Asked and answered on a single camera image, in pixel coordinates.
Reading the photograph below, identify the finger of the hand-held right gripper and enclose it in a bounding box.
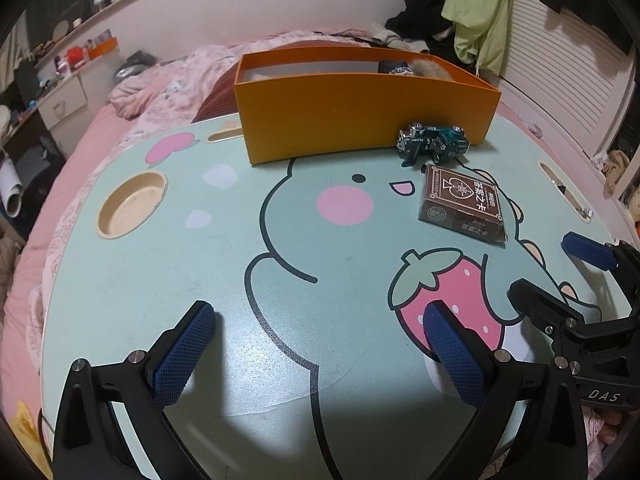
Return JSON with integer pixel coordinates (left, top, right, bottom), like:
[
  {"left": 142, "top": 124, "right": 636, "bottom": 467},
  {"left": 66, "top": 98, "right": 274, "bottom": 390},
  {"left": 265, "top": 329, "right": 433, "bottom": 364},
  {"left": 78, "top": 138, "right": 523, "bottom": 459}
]
[
  {"left": 561, "top": 232, "right": 640, "bottom": 311},
  {"left": 507, "top": 279, "right": 586, "bottom": 343}
]

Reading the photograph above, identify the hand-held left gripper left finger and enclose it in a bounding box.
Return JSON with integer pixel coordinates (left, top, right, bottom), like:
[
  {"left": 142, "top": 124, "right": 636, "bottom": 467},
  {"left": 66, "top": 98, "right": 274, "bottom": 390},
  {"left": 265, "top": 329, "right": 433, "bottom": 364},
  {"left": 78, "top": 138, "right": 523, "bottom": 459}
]
[{"left": 51, "top": 300, "right": 217, "bottom": 480}]

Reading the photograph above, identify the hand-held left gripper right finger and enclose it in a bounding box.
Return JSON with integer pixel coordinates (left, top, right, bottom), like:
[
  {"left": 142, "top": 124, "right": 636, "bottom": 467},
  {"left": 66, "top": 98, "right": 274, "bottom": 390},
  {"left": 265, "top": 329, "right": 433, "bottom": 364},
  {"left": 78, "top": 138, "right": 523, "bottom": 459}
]
[{"left": 422, "top": 301, "right": 588, "bottom": 480}]

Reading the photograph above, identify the brown card box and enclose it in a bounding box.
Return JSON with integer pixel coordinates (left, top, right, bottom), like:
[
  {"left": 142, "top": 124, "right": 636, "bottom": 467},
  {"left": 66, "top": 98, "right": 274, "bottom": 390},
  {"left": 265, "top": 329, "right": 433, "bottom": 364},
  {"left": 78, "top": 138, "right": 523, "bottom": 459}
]
[{"left": 417, "top": 162, "right": 508, "bottom": 246}]

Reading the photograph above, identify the green toy car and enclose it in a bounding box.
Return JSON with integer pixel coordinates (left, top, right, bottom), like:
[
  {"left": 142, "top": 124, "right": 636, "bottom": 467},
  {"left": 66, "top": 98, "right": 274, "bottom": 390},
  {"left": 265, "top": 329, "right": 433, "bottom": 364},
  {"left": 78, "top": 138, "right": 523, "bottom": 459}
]
[{"left": 396, "top": 121, "right": 471, "bottom": 168}]

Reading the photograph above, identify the beige fur pompom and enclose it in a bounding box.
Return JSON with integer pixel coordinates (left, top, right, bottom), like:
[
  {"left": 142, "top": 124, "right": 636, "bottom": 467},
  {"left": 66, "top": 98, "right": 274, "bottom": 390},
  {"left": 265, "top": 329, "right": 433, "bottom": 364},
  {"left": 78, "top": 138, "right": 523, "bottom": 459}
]
[{"left": 410, "top": 58, "right": 458, "bottom": 83}]

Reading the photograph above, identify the orange cardboard box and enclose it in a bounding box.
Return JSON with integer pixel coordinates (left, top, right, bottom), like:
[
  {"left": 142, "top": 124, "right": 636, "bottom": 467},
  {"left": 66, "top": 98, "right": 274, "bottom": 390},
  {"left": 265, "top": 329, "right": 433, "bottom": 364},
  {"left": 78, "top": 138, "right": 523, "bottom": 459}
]
[{"left": 234, "top": 46, "right": 502, "bottom": 167}]

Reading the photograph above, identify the beige plush toy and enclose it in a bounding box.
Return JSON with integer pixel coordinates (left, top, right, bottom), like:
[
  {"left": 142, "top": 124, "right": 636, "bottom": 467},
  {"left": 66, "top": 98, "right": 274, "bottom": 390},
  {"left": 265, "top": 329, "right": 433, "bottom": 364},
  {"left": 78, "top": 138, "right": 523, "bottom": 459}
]
[{"left": 602, "top": 150, "right": 632, "bottom": 193}]

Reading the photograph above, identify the mint cartoon lap table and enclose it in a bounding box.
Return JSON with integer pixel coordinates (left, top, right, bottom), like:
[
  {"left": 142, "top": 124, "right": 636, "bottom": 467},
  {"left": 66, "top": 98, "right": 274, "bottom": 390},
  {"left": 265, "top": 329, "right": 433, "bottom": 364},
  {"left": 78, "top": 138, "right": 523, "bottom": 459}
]
[{"left": 42, "top": 107, "right": 631, "bottom": 480}]

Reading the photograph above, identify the yellow cloth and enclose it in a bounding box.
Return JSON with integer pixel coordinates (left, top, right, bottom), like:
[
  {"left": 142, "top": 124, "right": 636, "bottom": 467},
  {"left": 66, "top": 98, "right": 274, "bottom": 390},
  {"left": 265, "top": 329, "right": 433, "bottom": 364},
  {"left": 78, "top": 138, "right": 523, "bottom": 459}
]
[{"left": 10, "top": 400, "right": 53, "bottom": 478}]

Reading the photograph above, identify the white louvered closet door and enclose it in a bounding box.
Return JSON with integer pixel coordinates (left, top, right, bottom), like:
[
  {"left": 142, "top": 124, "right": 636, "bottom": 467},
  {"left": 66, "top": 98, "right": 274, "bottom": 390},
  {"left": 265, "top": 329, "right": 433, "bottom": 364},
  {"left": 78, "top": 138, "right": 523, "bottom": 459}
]
[{"left": 492, "top": 0, "right": 636, "bottom": 161}]

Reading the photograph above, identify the pink bed sheet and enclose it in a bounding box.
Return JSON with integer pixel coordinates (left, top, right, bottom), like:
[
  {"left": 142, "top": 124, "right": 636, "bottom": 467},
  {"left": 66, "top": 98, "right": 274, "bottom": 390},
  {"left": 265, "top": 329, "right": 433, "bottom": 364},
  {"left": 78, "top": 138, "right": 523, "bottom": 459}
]
[{"left": 0, "top": 102, "right": 133, "bottom": 461}]

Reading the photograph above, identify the white tube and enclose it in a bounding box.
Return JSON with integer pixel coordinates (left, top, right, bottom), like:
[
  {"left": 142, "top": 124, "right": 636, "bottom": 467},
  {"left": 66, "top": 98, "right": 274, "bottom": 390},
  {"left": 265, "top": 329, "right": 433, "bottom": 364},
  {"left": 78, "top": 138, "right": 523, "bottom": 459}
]
[{"left": 0, "top": 157, "right": 25, "bottom": 218}]

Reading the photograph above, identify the pink floral blanket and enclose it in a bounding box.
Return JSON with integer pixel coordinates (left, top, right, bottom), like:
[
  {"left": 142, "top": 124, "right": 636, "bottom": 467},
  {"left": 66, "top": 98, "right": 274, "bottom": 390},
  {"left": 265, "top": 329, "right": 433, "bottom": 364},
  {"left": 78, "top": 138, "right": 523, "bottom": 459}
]
[{"left": 27, "top": 42, "right": 281, "bottom": 321}]

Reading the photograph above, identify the light green hanging garment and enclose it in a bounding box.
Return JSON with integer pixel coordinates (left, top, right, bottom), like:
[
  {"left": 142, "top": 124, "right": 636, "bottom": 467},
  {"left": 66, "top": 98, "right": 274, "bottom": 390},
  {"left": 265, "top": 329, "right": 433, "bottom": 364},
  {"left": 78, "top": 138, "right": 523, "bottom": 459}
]
[{"left": 440, "top": 0, "right": 513, "bottom": 76}]

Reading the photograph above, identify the dark red pillow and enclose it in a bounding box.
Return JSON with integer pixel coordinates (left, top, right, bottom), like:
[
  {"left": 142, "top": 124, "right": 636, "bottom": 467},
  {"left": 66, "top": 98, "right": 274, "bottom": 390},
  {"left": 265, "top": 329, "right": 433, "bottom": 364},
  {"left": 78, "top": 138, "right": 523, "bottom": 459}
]
[{"left": 192, "top": 62, "right": 241, "bottom": 123}]

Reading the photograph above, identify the white nightstand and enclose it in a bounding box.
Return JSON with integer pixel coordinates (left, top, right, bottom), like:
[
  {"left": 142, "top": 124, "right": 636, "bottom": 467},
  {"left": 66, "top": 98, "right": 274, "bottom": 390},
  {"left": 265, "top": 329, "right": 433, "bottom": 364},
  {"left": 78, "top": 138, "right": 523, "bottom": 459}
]
[{"left": 37, "top": 70, "right": 91, "bottom": 131}]

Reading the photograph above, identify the pile of black clothes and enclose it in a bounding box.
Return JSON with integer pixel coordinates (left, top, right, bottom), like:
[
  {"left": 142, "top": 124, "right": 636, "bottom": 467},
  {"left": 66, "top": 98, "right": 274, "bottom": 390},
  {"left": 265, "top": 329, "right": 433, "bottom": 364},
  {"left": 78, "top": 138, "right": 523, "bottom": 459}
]
[{"left": 372, "top": 0, "right": 466, "bottom": 56}]

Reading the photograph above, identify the grey crumpled cloth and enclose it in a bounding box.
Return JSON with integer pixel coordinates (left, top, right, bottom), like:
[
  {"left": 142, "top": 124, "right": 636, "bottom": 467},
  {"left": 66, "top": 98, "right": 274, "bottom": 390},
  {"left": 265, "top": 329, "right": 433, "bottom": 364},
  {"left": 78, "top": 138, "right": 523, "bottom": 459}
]
[{"left": 114, "top": 50, "right": 158, "bottom": 83}]

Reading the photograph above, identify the small orange box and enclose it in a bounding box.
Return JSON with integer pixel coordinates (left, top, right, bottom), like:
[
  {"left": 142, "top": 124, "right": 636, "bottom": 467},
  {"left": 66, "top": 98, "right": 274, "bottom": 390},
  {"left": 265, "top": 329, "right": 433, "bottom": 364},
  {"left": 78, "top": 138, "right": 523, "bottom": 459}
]
[{"left": 89, "top": 36, "right": 120, "bottom": 58}]

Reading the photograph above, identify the white curved headboard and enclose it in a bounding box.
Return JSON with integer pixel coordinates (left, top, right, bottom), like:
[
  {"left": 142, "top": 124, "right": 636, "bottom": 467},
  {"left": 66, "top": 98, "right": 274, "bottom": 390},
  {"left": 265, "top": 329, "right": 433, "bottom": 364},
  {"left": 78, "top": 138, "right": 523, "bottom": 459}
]
[{"left": 30, "top": 0, "right": 406, "bottom": 91}]

